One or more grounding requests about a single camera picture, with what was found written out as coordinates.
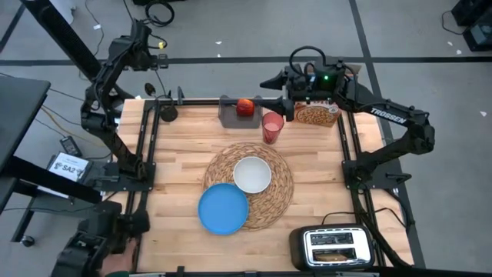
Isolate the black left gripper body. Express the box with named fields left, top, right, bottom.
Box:
left=128, top=21, right=170, bottom=72

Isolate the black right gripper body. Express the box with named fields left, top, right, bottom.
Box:
left=283, top=57, right=349, bottom=104

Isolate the Cheerios Protein cereal box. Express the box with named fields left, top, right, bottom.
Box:
left=294, top=63, right=362, bottom=128

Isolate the red apple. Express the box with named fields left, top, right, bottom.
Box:
left=235, top=98, right=255, bottom=118

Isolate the white bowl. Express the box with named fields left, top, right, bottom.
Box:
left=232, top=155, right=273, bottom=195

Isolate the blue plate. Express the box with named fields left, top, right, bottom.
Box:
left=197, top=182, right=250, bottom=236

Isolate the brown toast slice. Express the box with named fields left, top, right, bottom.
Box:
left=314, top=252, right=349, bottom=263

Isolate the red translucent cup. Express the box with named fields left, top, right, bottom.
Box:
left=261, top=111, right=285, bottom=145

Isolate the grey plastic tray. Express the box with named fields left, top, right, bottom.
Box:
left=218, top=95, right=264, bottom=129

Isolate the black round device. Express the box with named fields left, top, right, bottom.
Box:
left=158, top=95, right=179, bottom=123

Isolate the black slanted support beam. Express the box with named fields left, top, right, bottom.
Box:
left=22, top=0, right=103, bottom=82

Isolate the round woven placemat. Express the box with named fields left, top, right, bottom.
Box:
left=202, top=142, right=295, bottom=231

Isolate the white plastic object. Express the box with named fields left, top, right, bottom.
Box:
left=48, top=0, right=76, bottom=25

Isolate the black power adapter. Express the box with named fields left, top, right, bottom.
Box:
left=59, top=135, right=84, bottom=158

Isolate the black silver toaster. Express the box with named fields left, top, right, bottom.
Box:
left=288, top=223, right=376, bottom=272

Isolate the white SA2 label sheet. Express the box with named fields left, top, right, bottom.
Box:
left=46, top=152, right=93, bottom=184

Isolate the black desk top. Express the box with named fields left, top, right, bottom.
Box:
left=0, top=75, right=52, bottom=172

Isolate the black low support beam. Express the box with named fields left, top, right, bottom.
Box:
left=0, top=155, right=103, bottom=205

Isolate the black equipment case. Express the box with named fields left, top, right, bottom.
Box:
left=463, top=18, right=492, bottom=53
left=451, top=0, right=492, bottom=27

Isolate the bulky black device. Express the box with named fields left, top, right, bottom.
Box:
left=49, top=199, right=151, bottom=277

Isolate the person's hand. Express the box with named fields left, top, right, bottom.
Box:
left=100, top=239, right=140, bottom=276

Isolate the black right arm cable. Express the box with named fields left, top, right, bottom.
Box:
left=288, top=45, right=327, bottom=76

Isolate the coiled black floor cable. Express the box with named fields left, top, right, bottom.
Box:
left=144, top=0, right=176, bottom=28

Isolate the black metal table frame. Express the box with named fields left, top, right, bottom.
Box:
left=115, top=95, right=416, bottom=277

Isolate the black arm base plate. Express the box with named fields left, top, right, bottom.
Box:
left=341, top=159, right=412, bottom=192
left=101, top=161, right=157, bottom=192

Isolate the black toaster power cable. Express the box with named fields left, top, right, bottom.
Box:
left=321, top=207, right=408, bottom=232

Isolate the thin black floor cable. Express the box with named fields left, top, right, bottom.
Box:
left=440, top=9, right=464, bottom=36

